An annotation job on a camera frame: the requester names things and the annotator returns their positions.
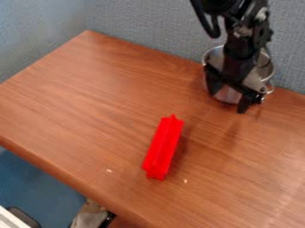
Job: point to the stainless steel pot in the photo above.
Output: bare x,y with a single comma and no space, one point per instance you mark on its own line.
257,83

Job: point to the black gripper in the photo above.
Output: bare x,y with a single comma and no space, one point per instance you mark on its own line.
248,38

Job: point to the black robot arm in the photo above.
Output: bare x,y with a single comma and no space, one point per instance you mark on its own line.
213,11

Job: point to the grey table leg bracket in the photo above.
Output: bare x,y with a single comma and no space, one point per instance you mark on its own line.
93,216

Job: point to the white object at corner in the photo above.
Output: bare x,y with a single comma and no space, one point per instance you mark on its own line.
10,221

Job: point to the red plastic block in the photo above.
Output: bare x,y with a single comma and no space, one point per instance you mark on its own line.
162,147

